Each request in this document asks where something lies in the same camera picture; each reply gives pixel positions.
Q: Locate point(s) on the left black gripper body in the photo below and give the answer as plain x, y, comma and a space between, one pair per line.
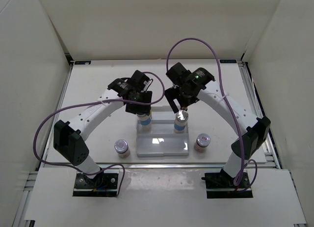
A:
140, 91

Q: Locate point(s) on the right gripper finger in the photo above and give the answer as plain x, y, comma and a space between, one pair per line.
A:
171, 95
185, 103

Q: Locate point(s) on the tall silver-lid jar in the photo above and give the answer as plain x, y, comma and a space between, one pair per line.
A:
145, 121
181, 119

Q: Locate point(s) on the short white-lid jar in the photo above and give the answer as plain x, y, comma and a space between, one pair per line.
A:
202, 142
122, 148

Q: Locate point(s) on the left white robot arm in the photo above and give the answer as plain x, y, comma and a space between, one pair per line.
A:
70, 136

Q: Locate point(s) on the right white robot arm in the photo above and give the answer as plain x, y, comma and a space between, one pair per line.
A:
200, 85

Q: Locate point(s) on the white tiered tray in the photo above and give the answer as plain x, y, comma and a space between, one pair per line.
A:
161, 140

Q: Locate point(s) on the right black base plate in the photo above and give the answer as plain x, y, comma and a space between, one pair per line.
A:
218, 186

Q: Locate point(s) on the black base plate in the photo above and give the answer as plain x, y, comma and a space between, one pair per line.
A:
218, 186
102, 185

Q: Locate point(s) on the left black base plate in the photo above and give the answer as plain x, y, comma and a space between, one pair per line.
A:
102, 185

